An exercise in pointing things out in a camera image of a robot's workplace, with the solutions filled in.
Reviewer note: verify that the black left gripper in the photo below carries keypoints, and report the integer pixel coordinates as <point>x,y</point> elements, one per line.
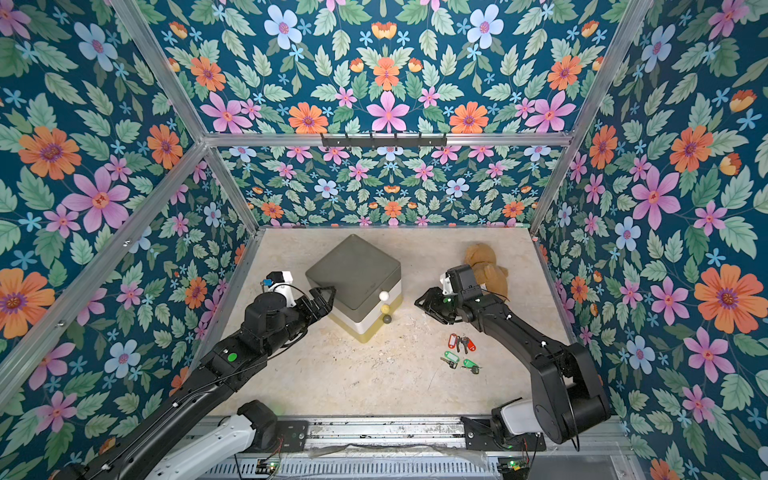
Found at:
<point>322,309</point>

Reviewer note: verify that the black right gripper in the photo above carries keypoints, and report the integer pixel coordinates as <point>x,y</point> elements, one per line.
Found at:
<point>442,303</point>

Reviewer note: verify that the grey top drawer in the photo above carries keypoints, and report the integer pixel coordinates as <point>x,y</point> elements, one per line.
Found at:
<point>384,297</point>

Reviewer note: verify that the yellow drawer cabinet base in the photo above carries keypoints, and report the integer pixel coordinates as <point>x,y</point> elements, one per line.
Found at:
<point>361,333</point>

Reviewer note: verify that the white drawer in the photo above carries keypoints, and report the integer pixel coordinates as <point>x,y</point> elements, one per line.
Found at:
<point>369,324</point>

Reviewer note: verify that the green tag key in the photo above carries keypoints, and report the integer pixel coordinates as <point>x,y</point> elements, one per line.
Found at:
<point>472,366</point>
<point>452,359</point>

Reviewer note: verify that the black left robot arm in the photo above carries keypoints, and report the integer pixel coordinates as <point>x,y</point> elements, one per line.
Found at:
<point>270,325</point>

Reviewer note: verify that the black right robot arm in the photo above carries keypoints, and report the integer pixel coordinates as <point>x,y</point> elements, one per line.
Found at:
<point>567,396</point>

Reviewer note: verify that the grey top drawer cabinet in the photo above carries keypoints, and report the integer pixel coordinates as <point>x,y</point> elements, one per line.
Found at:
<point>357,269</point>

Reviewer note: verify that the brown teddy bear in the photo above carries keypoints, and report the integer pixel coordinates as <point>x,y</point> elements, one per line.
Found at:
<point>487,272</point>

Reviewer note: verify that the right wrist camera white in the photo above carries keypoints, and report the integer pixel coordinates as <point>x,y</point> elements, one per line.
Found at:
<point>446,283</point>

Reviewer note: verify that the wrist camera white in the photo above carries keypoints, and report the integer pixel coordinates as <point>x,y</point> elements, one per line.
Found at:
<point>280,281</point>
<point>446,283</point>

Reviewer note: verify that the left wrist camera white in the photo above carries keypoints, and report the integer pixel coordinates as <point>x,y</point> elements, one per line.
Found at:
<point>280,281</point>

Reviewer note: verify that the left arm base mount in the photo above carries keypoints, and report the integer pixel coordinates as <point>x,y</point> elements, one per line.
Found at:
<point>255,428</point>

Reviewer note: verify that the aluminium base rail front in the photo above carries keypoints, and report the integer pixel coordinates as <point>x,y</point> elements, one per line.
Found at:
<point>431,447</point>

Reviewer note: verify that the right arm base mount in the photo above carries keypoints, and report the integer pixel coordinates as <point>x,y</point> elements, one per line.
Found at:
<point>510,427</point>

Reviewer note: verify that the black wall hook rail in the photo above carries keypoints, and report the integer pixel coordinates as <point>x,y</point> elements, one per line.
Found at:
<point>374,141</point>

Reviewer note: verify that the aluminium frame rear top beam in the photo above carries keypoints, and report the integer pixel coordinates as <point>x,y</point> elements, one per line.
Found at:
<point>314,140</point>

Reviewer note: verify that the aluminium frame beam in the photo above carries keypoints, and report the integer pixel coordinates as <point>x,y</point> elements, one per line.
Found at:
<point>314,140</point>
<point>24,358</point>

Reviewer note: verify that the aluminium frame left top beam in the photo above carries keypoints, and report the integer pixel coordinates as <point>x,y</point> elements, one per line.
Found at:
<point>24,358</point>

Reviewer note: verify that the aluminium frame left rear post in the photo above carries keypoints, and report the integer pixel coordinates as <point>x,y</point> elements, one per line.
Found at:
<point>143,37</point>

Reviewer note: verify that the aluminium frame post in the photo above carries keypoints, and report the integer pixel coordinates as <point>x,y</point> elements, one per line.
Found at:
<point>143,37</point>
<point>629,25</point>

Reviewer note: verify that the aluminium frame right rear post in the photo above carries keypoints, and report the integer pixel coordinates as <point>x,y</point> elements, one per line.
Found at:
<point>629,25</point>

